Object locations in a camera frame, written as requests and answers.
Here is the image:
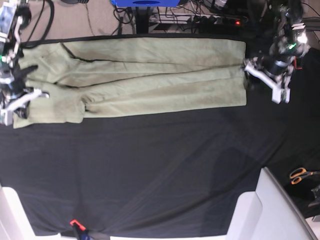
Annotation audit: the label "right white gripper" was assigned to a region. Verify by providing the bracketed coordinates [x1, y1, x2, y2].
[0, 64, 50, 125]

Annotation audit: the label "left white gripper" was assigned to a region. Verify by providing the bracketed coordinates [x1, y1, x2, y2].
[243, 56, 292, 104]

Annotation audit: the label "olive green T-shirt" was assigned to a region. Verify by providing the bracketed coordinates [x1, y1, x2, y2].
[13, 37, 247, 129]

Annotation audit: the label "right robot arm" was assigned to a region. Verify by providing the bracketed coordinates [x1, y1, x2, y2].
[0, 0, 50, 126]

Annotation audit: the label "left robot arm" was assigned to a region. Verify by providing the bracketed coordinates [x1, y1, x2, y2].
[242, 0, 310, 104]

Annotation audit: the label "orange black clamp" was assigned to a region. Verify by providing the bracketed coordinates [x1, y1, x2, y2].
[293, 57, 303, 70]

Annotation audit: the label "power strip with red light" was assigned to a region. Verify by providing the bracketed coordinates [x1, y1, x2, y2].
[192, 15, 244, 27]

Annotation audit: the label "black table cloth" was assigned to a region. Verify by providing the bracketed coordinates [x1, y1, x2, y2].
[0, 48, 320, 238]

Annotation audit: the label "black monitor stand pole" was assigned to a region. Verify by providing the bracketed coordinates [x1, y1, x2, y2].
[134, 7, 151, 35]

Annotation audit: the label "blue plastic box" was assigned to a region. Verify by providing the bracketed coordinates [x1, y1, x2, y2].
[110, 0, 180, 8]

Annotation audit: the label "orange blue front clamp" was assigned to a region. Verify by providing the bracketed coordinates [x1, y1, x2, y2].
[69, 219, 92, 240]

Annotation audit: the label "orange handled scissors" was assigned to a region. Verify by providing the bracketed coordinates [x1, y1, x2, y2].
[289, 167, 320, 185]

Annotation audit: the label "white table frame right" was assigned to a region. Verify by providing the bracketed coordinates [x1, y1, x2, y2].
[225, 167, 317, 240]

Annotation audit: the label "white table frame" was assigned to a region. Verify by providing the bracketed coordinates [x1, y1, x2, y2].
[225, 167, 317, 240]
[0, 186, 36, 240]

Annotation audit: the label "white table frame left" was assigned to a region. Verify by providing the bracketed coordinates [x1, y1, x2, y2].
[0, 186, 36, 240]

